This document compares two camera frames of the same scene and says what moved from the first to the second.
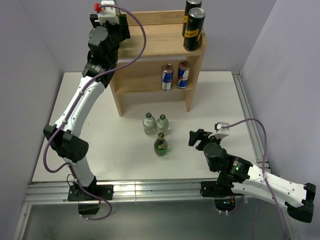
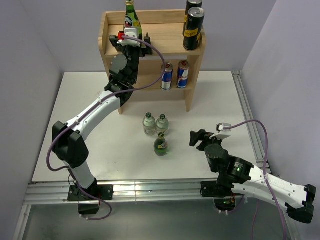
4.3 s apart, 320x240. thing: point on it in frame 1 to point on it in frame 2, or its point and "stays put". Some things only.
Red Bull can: (167, 73) stays put
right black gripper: (200, 134) stays put
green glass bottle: (160, 145) stays put
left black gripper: (125, 34) to (122, 48)
